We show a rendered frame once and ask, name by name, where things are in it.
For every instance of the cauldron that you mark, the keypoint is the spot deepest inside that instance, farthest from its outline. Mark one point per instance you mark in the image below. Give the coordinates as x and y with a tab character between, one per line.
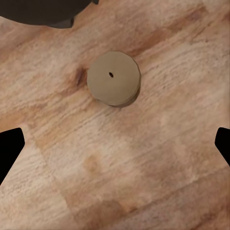
52	13

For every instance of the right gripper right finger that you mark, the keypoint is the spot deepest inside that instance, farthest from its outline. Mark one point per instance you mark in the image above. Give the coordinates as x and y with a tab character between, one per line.
222	141

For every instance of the pillar candle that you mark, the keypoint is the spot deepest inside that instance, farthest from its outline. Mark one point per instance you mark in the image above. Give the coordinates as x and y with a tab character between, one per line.
114	79

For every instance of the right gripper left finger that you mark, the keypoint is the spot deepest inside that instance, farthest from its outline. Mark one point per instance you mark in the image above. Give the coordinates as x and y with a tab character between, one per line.
11	144

